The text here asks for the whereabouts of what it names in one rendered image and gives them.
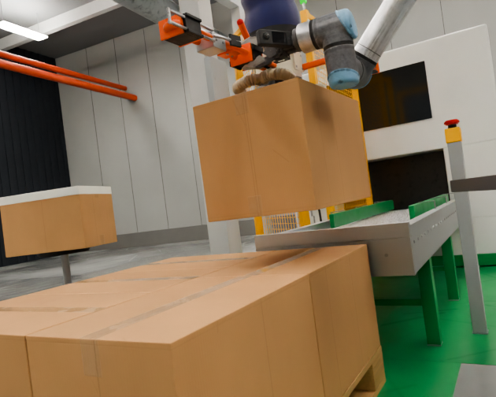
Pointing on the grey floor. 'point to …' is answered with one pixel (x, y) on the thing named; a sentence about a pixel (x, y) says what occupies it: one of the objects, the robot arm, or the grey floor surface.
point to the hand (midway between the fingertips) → (242, 56)
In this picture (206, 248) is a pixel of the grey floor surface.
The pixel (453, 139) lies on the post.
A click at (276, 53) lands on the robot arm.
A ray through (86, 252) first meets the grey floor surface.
